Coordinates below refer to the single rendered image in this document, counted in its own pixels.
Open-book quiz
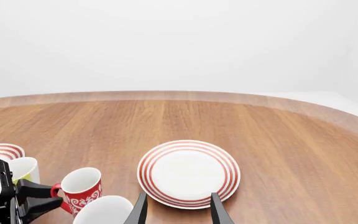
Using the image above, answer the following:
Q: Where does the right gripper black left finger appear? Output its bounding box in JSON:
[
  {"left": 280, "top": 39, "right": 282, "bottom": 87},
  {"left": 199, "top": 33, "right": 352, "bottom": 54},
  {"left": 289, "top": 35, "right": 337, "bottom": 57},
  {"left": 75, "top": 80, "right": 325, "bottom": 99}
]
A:
[{"left": 123, "top": 192, "right": 149, "bottom": 224}]

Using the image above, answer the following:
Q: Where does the red mug with white pattern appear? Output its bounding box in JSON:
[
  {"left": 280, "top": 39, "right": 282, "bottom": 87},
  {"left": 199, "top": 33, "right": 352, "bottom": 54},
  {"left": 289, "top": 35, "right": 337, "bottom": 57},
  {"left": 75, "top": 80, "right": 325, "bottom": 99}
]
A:
[{"left": 50, "top": 167, "right": 104, "bottom": 219}]

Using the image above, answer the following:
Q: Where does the white plate with red rings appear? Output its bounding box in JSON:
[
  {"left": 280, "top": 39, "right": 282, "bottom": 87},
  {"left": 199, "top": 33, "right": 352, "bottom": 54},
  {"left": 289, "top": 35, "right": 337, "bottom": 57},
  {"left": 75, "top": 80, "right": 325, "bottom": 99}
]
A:
[
  {"left": 137, "top": 139, "right": 241, "bottom": 210},
  {"left": 0, "top": 142, "right": 26, "bottom": 162}
]

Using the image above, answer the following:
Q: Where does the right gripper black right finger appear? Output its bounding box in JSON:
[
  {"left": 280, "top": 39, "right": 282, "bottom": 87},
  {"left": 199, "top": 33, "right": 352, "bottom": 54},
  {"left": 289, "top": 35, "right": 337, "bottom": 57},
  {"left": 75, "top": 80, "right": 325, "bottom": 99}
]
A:
[{"left": 210, "top": 192, "right": 236, "bottom": 224}]

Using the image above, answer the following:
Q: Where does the plain white mug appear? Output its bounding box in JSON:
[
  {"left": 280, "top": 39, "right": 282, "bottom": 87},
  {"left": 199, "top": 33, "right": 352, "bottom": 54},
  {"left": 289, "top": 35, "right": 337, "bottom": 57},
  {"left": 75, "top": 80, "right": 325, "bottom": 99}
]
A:
[{"left": 72, "top": 195, "right": 134, "bottom": 224}]

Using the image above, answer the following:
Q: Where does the white mug with yellow-green inside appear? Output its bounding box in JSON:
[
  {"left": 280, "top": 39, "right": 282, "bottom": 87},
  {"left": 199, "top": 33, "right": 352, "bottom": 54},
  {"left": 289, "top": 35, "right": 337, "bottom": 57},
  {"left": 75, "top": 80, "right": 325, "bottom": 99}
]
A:
[{"left": 8, "top": 156, "right": 40, "bottom": 187}]

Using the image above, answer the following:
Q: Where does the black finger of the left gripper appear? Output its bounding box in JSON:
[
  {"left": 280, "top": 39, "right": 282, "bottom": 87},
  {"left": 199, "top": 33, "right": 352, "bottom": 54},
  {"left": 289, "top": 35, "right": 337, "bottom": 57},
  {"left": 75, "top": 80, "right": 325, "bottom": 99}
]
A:
[
  {"left": 18, "top": 196, "right": 64, "bottom": 220},
  {"left": 15, "top": 179, "right": 55, "bottom": 200}
]

